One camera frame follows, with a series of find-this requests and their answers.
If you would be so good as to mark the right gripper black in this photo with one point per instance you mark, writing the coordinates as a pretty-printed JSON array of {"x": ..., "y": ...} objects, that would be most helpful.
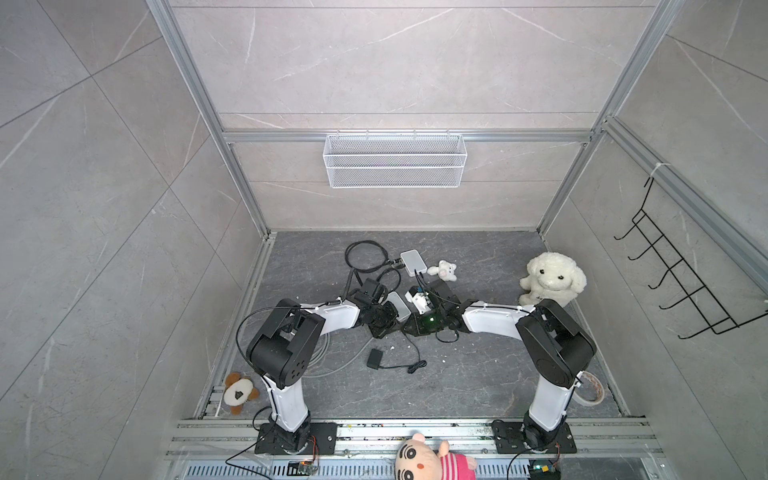
[{"x": 415, "y": 320}]

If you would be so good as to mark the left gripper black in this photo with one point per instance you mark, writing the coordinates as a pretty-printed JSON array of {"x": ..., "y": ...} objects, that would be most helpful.
[{"x": 381, "y": 331}]

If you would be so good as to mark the white network switch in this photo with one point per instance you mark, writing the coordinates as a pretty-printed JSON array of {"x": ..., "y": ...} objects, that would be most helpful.
[
  {"x": 413, "y": 262},
  {"x": 402, "y": 309}
]

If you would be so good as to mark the black power adapter with plug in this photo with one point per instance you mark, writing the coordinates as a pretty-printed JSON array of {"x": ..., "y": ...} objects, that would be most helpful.
[{"x": 439, "y": 292}]

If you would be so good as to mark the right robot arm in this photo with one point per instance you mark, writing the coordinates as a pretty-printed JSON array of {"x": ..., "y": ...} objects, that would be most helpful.
[{"x": 557, "y": 345}]

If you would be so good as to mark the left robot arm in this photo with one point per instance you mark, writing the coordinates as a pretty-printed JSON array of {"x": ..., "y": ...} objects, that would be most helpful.
[{"x": 281, "y": 350}]

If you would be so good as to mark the small white plush toy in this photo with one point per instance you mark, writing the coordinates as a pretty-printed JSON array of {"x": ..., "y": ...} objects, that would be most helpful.
[{"x": 444, "y": 270}]

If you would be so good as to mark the large white plush dog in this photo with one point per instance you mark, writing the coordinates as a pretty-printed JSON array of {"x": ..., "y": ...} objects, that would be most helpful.
[{"x": 554, "y": 276}]

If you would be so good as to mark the pink striped cartoon doll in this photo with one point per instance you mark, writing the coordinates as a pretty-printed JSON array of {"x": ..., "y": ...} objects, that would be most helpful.
[{"x": 416, "y": 460}]

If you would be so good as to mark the brown white plush toy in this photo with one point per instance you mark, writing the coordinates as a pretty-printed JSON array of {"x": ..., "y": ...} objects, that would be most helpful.
[{"x": 239, "y": 390}]

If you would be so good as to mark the roll of tape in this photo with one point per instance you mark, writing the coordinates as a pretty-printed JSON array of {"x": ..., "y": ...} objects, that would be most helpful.
[{"x": 589, "y": 391}]

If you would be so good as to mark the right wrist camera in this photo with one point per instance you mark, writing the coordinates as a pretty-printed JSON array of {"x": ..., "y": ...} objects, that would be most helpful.
[{"x": 419, "y": 299}]

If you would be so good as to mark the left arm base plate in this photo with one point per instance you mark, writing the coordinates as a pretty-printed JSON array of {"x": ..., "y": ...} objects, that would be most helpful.
[{"x": 324, "y": 437}]

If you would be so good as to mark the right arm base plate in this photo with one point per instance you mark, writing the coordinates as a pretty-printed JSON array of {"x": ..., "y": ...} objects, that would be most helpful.
[{"x": 512, "y": 437}]

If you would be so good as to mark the white wire mesh basket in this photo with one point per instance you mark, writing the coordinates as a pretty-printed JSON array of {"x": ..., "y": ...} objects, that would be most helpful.
[{"x": 397, "y": 161}]

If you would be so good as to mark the black wire hook rack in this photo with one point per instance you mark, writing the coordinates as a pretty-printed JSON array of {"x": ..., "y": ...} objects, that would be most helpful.
[{"x": 680, "y": 272}]

